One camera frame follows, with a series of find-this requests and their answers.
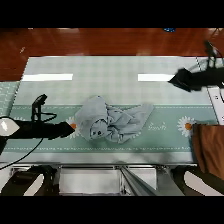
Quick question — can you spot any silver frame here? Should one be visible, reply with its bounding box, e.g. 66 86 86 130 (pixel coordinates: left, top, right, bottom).
9 162 198 197

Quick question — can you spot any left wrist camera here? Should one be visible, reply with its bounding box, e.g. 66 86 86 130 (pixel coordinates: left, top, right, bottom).
30 93 49 122

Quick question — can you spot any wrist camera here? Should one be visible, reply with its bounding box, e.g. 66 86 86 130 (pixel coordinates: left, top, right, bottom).
203 40 218 72
30 93 49 122

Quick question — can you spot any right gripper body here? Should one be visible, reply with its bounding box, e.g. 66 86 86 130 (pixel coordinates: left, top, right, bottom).
167 68 203 93

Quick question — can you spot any grey shirt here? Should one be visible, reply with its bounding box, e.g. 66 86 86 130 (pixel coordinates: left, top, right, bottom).
73 95 155 145

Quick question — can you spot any black cable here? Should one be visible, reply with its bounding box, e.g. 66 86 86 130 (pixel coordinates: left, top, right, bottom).
0 137 45 171

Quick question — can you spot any brown garment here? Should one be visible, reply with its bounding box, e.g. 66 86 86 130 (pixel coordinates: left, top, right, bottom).
191 122 224 181

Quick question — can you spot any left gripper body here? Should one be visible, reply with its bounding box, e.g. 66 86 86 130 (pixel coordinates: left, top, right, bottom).
48 121 76 141

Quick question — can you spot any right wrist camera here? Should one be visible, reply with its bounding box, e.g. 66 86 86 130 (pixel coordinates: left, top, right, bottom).
203 40 218 72

